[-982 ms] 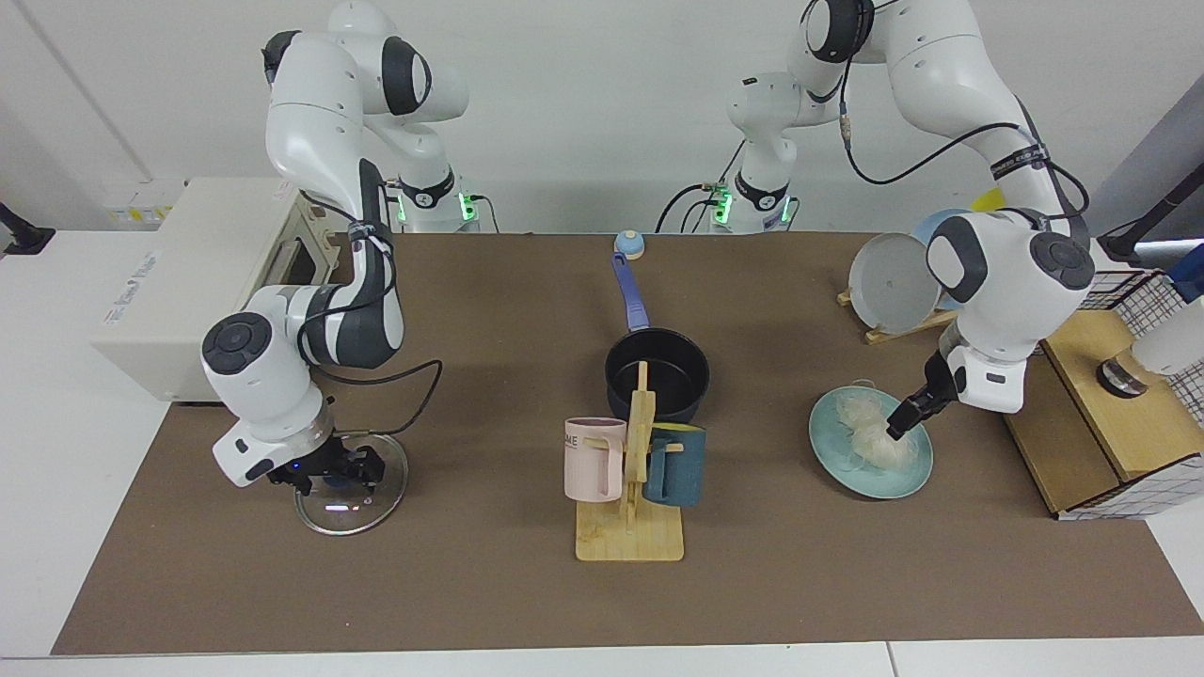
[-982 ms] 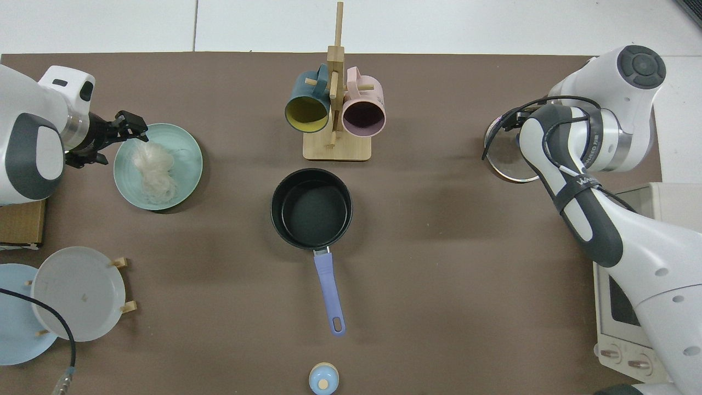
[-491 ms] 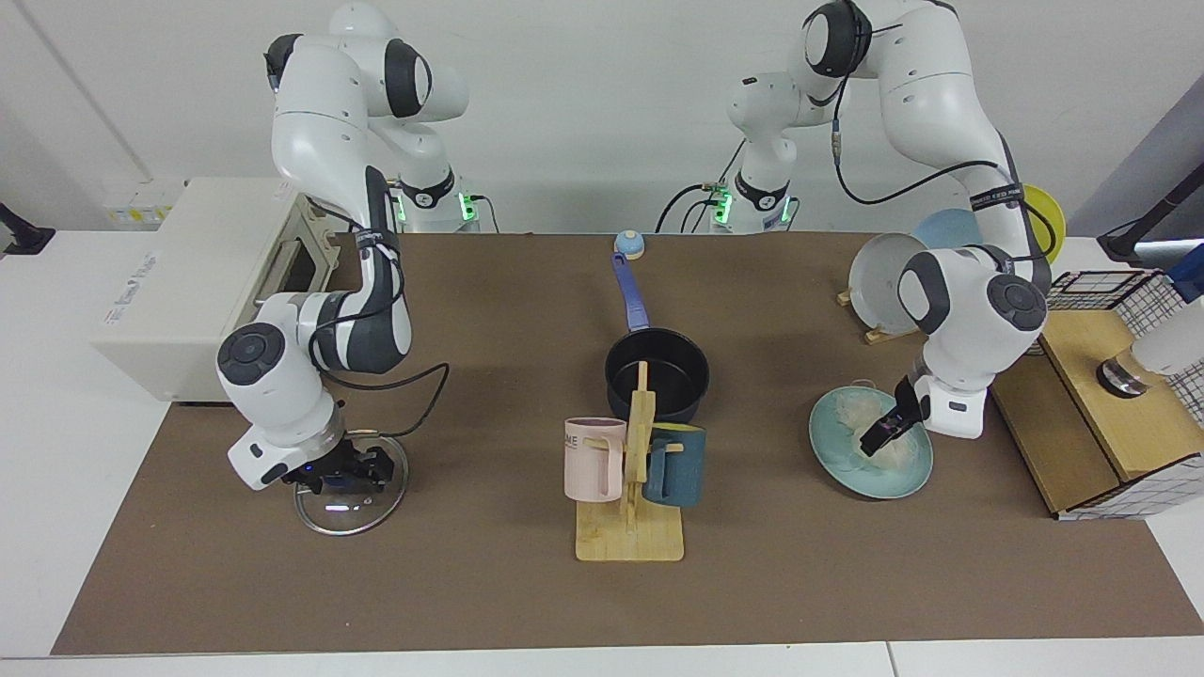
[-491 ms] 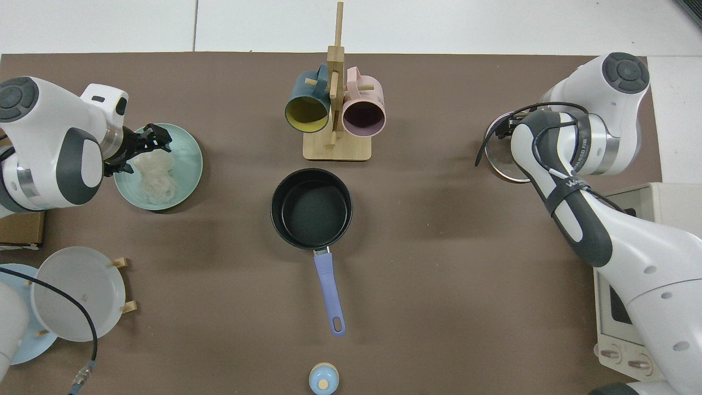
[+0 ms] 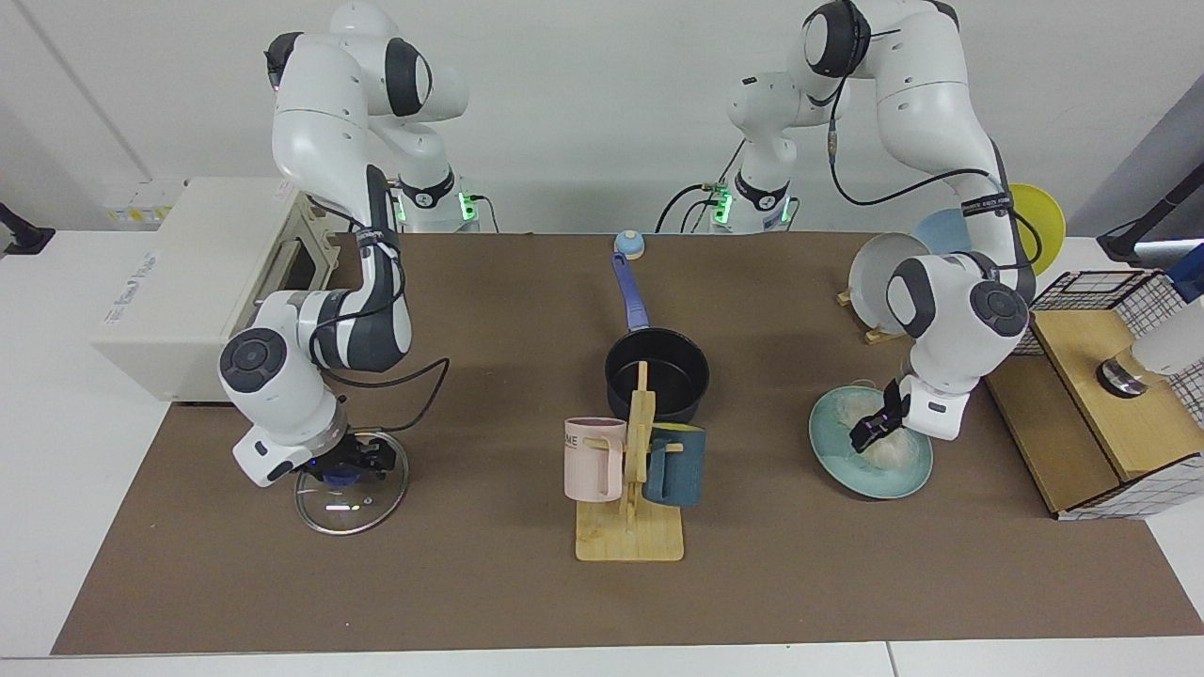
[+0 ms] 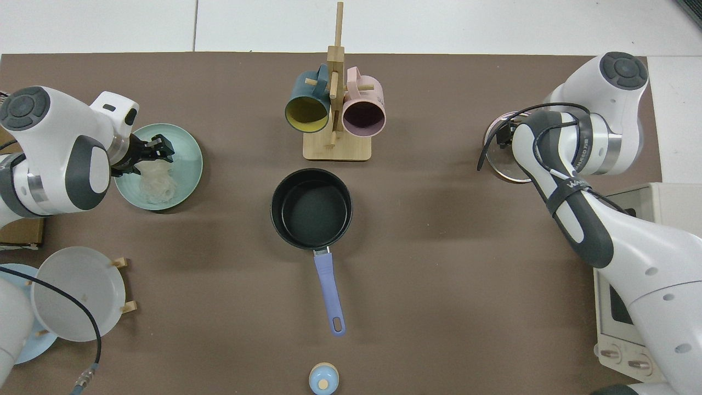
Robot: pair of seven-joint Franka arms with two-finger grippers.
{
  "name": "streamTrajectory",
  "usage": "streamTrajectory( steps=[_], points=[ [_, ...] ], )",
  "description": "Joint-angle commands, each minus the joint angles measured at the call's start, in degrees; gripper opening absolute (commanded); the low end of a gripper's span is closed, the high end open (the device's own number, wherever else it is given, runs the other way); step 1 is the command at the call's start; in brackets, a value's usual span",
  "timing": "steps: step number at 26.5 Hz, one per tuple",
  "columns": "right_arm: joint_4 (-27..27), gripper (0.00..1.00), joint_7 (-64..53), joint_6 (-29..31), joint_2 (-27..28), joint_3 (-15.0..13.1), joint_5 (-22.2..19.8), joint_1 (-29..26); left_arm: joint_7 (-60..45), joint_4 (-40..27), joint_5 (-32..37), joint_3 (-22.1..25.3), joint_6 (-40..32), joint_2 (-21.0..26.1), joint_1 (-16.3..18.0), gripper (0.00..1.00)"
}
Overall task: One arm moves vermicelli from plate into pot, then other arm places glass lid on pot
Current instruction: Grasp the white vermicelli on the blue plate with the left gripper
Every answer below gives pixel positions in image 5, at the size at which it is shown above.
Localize white vermicelli bundle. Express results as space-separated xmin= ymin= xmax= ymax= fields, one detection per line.
xmin=832 ymin=387 xmax=918 ymax=469

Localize glass lid with blue knob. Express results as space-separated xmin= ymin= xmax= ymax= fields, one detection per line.
xmin=294 ymin=428 xmax=410 ymax=537

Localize pale green plate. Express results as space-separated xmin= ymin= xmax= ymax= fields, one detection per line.
xmin=809 ymin=381 xmax=935 ymax=500

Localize wooden plate rack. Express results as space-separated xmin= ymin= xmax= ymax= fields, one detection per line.
xmin=837 ymin=290 xmax=909 ymax=346

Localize grey plate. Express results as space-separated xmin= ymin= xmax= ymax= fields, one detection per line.
xmin=848 ymin=232 xmax=932 ymax=335

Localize light blue plate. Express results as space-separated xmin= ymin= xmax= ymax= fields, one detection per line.
xmin=911 ymin=208 xmax=974 ymax=255

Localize yellow plate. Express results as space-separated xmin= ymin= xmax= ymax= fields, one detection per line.
xmin=1008 ymin=183 xmax=1068 ymax=278

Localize brown tablecloth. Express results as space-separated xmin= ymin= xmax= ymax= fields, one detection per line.
xmin=52 ymin=232 xmax=1204 ymax=656

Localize dark teal mug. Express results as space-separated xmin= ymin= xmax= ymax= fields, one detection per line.
xmin=643 ymin=423 xmax=706 ymax=509

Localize pink mug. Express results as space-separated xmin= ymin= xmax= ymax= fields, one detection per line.
xmin=563 ymin=417 xmax=628 ymax=503

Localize pale toaster oven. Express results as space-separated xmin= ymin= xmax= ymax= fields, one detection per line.
xmin=91 ymin=177 xmax=341 ymax=407

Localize wooden cup stand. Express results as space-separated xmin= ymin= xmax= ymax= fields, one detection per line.
xmin=575 ymin=361 xmax=686 ymax=563

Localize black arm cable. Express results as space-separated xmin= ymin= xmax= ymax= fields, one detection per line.
xmin=310 ymin=310 xmax=451 ymax=438
xmin=826 ymin=85 xmax=1043 ymax=276

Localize wire basket with wooden floor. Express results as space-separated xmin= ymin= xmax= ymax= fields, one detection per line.
xmin=975 ymin=270 xmax=1204 ymax=521

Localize black pot with blue handle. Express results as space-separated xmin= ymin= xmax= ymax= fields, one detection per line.
xmin=604 ymin=250 xmax=712 ymax=426

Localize black camera stand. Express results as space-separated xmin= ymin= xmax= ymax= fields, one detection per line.
xmin=1096 ymin=162 xmax=1204 ymax=266

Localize black base cables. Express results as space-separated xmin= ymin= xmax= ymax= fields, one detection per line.
xmin=656 ymin=141 xmax=744 ymax=234

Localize white wall socket strip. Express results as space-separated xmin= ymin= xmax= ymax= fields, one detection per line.
xmin=105 ymin=181 xmax=186 ymax=229

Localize black clamp mount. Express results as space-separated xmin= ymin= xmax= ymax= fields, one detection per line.
xmin=0 ymin=202 xmax=55 ymax=257

